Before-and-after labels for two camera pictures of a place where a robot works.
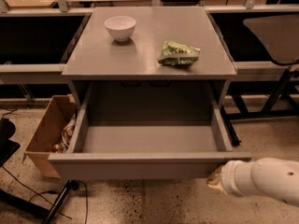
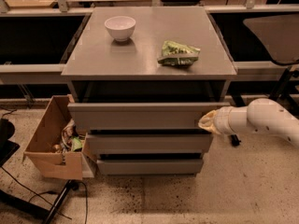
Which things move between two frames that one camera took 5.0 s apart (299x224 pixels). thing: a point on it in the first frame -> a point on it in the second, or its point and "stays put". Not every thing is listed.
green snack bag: [177, 54] stays put
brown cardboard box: [52, 133] stays put
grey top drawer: [145, 150] -> [151, 116]
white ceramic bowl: [121, 27] stays put
